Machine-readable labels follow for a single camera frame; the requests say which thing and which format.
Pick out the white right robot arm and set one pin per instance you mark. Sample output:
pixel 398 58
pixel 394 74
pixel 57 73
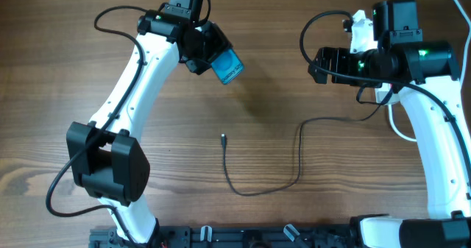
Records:
pixel 388 50

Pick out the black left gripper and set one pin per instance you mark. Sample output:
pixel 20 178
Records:
pixel 218 45

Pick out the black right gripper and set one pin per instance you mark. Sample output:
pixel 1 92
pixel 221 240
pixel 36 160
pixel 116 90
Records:
pixel 338 57

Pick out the Samsung Galaxy smartphone teal screen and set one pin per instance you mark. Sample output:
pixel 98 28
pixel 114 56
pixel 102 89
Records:
pixel 227 66

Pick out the white power strip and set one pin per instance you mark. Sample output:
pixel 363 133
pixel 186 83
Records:
pixel 383 93

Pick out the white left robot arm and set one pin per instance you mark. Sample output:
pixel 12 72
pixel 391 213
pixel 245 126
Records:
pixel 106 156

